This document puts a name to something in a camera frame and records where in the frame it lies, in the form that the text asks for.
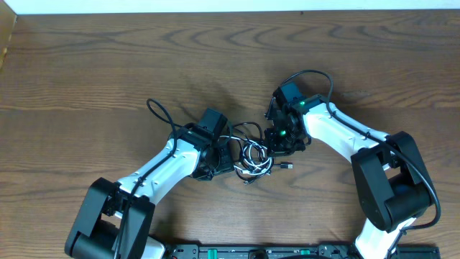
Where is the white usb cable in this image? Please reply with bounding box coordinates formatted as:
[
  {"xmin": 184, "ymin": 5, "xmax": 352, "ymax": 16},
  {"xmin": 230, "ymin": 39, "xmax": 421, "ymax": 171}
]
[{"xmin": 218, "ymin": 135, "xmax": 274, "ymax": 177}]

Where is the black usb cable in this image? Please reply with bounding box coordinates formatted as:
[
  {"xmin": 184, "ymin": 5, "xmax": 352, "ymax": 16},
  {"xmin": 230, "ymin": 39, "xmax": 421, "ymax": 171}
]
[{"xmin": 226, "ymin": 122, "xmax": 294, "ymax": 186}]

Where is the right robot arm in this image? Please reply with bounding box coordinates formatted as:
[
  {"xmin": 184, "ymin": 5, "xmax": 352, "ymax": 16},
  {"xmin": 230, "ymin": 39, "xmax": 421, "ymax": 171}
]
[{"xmin": 265, "ymin": 92, "xmax": 439, "ymax": 258}]

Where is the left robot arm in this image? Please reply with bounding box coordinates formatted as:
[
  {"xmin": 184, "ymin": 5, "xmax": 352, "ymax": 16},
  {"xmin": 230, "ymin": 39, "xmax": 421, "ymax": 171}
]
[{"xmin": 64, "ymin": 121, "xmax": 231, "ymax": 258}]

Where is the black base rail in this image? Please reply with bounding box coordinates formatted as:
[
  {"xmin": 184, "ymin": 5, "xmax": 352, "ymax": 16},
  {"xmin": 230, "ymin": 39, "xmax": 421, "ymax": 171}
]
[{"xmin": 163, "ymin": 244, "xmax": 441, "ymax": 259}]

